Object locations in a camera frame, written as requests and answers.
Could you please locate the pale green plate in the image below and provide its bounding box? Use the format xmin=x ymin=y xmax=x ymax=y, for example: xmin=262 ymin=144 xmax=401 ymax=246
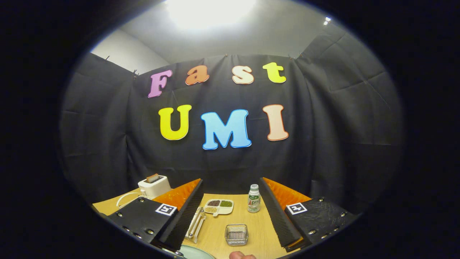
xmin=164 ymin=245 xmax=216 ymax=259

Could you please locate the black backdrop cloth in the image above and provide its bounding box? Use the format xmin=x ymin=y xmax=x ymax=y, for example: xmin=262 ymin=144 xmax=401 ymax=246
xmin=59 ymin=27 xmax=403 ymax=216

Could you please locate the small wire basket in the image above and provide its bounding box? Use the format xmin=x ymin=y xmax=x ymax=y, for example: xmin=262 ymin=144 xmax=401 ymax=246
xmin=225 ymin=224 xmax=249 ymax=246

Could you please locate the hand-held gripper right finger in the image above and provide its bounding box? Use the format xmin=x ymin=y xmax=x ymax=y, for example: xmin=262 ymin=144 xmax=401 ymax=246
xmin=259 ymin=177 xmax=360 ymax=252

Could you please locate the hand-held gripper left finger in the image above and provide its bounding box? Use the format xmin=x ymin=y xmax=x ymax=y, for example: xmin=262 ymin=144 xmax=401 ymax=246
xmin=104 ymin=179 xmax=204 ymax=251

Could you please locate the white wire dish rack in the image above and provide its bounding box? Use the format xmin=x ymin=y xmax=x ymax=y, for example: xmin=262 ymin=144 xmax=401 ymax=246
xmin=116 ymin=192 xmax=207 ymax=244

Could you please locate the white toaster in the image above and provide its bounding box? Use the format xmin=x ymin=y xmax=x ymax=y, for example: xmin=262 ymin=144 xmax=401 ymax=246
xmin=138 ymin=175 xmax=172 ymax=199

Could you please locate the white divided tray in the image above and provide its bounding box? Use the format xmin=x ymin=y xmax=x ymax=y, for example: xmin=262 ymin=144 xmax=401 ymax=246
xmin=203 ymin=199 xmax=234 ymax=218

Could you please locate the white drink bottle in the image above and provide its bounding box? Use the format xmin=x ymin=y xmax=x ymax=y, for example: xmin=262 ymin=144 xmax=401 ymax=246
xmin=247 ymin=184 xmax=261 ymax=213

